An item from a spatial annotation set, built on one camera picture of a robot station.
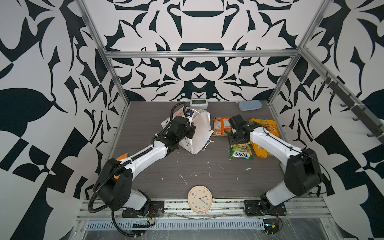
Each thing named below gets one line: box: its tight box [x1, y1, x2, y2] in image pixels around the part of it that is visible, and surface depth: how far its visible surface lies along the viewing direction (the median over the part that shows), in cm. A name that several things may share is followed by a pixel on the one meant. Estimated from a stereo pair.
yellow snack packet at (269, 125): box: [248, 118, 280, 138], surface depth 103 cm
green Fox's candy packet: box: [229, 141, 254, 160], surface depth 93 cm
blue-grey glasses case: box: [238, 100, 262, 111], surface depth 118 cm
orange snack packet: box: [212, 117, 232, 137], surface depth 104 cm
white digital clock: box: [189, 98, 208, 109], surface depth 117 cm
